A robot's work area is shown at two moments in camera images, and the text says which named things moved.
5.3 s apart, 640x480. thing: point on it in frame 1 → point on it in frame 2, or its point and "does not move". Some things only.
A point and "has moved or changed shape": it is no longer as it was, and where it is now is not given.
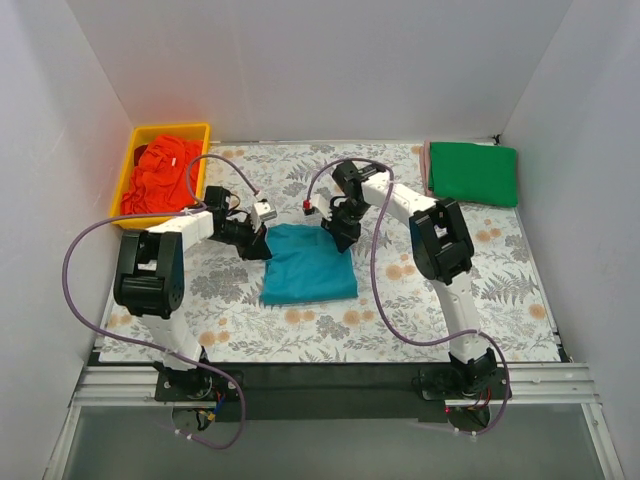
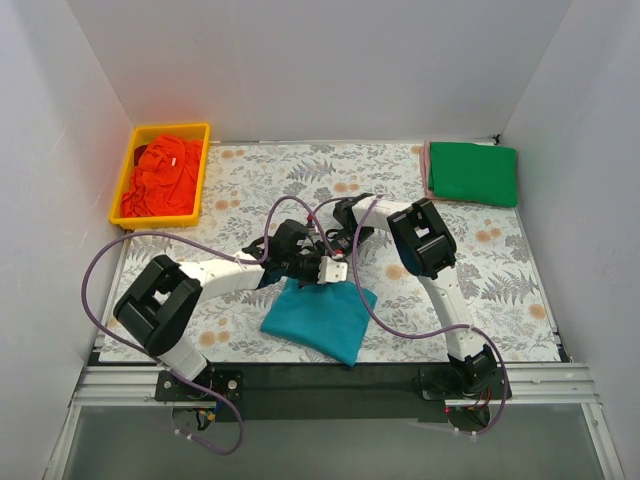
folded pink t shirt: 425,166 does not move
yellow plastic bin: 145,134 does not move
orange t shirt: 159,183 does not move
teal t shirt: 306,263 has moved or changed shape
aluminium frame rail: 553,384 does not move
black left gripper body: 252,241 → 310,270
